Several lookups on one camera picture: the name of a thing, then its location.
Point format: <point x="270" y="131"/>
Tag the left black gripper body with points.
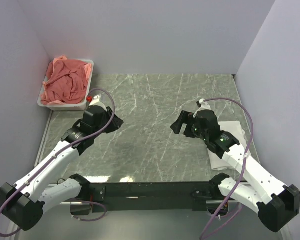
<point x="107" y="117"/>

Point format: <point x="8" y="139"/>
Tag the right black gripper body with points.
<point x="199" y="133"/>

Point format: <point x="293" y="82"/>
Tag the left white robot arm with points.
<point x="26" y="201"/>

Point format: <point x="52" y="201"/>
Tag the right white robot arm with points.
<point x="275" y="203"/>

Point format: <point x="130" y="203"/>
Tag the white plastic laundry basket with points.
<point x="65" y="106"/>

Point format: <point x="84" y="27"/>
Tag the salmon pink t-shirt pile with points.
<point x="50" y="97"/>

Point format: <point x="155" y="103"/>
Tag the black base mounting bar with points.
<point x="146" y="196"/>

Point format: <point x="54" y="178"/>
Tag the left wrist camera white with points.
<point x="95" y="101"/>

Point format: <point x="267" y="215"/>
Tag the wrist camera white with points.
<point x="202" y="105"/>
<point x="95" y="101"/>

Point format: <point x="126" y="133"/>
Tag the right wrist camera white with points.
<point x="202" y="105"/>

